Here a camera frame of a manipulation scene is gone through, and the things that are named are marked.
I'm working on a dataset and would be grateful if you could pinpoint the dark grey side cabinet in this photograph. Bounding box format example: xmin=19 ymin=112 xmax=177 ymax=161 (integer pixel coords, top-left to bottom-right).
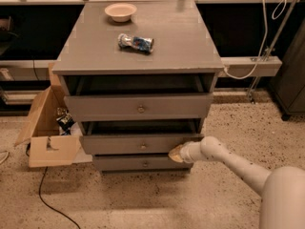
xmin=270 ymin=19 xmax=305 ymax=121

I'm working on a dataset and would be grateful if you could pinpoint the snack bag in box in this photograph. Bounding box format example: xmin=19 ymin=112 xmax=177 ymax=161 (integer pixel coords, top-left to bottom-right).
xmin=56 ymin=108 xmax=74 ymax=135

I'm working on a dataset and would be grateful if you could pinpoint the black floor cable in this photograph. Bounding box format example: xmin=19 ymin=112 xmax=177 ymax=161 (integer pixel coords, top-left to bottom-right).
xmin=38 ymin=166 xmax=82 ymax=229

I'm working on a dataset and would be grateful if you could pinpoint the grey bottom drawer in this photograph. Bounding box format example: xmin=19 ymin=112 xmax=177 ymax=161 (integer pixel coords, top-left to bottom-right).
xmin=92 ymin=154 xmax=193 ymax=172

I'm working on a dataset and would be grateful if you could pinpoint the grey drawer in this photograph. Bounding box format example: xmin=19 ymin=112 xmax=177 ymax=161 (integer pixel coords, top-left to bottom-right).
xmin=92 ymin=154 xmax=193 ymax=172
xmin=81 ymin=119 xmax=203 ymax=156
xmin=64 ymin=74 xmax=213 ymax=122

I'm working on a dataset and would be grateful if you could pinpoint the metal diagonal pole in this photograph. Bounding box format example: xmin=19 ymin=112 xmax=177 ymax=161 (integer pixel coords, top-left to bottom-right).
xmin=247 ymin=0 xmax=300 ymax=104

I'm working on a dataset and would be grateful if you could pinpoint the white hanging cable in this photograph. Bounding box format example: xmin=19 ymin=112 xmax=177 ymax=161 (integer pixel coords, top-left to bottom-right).
xmin=223 ymin=0 xmax=288 ymax=80

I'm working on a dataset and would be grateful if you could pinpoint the grey top drawer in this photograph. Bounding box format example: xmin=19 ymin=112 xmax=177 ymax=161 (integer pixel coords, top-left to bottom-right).
xmin=64 ymin=74 xmax=213 ymax=122

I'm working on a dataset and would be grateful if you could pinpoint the open cardboard box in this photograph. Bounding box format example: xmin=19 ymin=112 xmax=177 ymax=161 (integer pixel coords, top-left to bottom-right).
xmin=14 ymin=63 xmax=92 ymax=168

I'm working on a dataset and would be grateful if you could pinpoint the white paper bowl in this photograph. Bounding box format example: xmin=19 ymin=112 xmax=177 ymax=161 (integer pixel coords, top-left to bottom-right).
xmin=105 ymin=3 xmax=137 ymax=23

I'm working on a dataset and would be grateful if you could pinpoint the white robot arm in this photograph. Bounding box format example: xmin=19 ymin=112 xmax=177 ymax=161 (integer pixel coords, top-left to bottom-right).
xmin=169 ymin=136 xmax=305 ymax=229

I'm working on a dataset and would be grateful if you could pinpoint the grey wooden drawer cabinet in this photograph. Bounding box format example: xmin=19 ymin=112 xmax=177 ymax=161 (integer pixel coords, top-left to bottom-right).
xmin=53 ymin=1 xmax=223 ymax=172

